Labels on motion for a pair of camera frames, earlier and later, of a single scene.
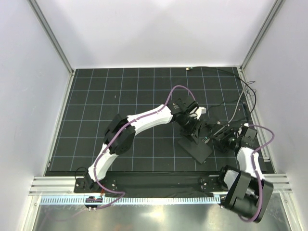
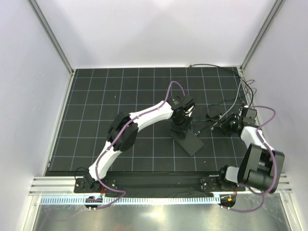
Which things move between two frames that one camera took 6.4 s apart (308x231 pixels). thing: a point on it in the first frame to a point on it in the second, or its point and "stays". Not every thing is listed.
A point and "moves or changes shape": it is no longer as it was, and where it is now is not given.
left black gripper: x=190 y=133 to x=182 y=129
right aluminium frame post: x=271 y=14 stays
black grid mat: x=94 y=96 stays
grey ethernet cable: x=228 y=124 moves or changes shape
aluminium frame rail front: x=66 y=185 stays
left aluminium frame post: x=50 y=33 stays
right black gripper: x=221 y=145 to x=223 y=125
